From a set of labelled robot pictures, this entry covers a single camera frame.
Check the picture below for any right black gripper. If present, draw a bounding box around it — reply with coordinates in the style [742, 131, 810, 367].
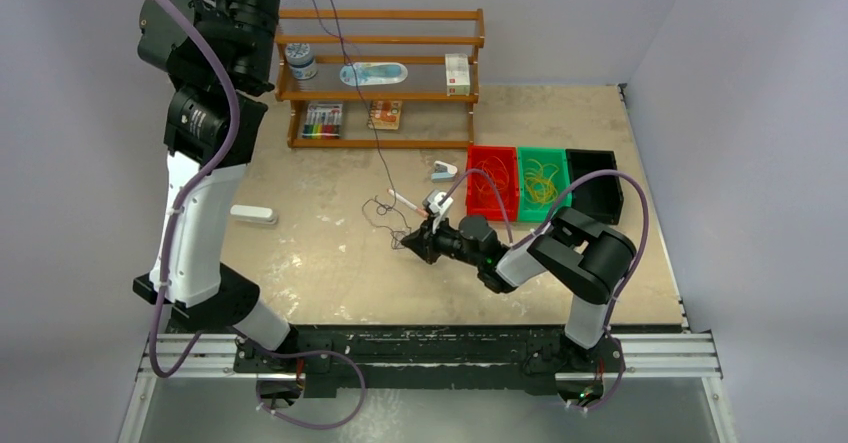
[401, 212, 483, 268]

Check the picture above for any yellow cable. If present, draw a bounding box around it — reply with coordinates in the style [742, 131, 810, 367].
[523, 158, 563, 208]

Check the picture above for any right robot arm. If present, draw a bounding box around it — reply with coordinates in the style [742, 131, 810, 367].
[401, 207, 639, 370]

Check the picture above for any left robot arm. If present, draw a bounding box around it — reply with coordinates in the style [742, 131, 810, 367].
[133, 0, 298, 372]

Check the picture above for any red plastic bin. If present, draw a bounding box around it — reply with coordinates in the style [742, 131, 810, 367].
[465, 146, 520, 222]

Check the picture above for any white pen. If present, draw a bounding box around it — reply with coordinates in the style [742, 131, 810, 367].
[387, 188, 429, 218]

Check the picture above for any green plastic bin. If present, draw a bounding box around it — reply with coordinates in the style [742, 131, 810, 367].
[516, 147, 571, 223]

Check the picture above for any orange small notebook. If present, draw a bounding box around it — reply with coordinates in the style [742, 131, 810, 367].
[367, 100, 403, 131]

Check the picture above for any black plastic bin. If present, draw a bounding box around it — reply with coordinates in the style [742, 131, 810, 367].
[566, 149, 624, 225]

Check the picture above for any marker pen set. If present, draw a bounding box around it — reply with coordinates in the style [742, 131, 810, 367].
[301, 101, 344, 140]

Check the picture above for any white red box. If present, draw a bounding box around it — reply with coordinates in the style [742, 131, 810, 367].
[444, 53, 471, 96]

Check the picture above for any blue oval packaged item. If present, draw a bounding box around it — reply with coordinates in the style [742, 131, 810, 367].
[339, 62, 408, 87]

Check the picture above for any wooden shelf rack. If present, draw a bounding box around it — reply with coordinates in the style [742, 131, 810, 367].
[275, 8, 485, 150]

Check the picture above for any white rectangular eraser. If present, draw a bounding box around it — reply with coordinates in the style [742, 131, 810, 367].
[229, 204, 278, 225]

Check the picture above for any blue white jar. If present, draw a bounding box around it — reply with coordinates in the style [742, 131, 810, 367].
[284, 43, 317, 81]

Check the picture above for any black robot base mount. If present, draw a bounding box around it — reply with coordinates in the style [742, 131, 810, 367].
[234, 324, 623, 402]

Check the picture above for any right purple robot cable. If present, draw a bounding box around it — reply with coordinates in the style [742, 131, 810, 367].
[440, 168, 652, 413]

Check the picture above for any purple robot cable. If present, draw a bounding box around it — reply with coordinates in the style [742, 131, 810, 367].
[119, 0, 367, 431]
[440, 168, 652, 413]

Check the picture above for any aluminium rail frame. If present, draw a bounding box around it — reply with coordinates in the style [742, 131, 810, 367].
[143, 85, 735, 442]

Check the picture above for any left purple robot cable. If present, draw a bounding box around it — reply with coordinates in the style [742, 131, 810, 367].
[119, 0, 367, 431]

